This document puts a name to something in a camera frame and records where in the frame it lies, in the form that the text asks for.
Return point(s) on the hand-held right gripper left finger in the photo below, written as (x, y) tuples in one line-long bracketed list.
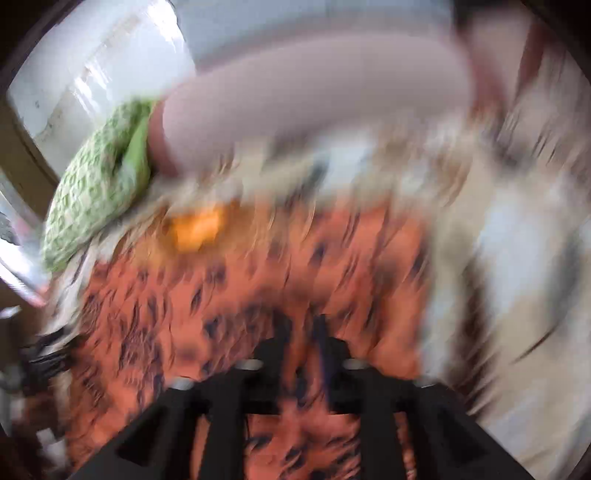
[(270, 367)]

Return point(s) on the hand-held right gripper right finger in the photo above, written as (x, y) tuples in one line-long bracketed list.
[(339, 369)]

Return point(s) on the orange black patterned garment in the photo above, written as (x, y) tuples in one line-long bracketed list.
[(277, 277)]

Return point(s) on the white leaf printed blanket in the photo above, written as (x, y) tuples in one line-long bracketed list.
[(508, 230)]

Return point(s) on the green white patterned pillow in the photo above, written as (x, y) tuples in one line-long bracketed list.
[(97, 184)]

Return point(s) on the pink bolster pillow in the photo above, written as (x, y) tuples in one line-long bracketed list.
[(300, 101)]

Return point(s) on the brown wooden window frame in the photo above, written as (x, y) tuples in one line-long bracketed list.
[(23, 147)]

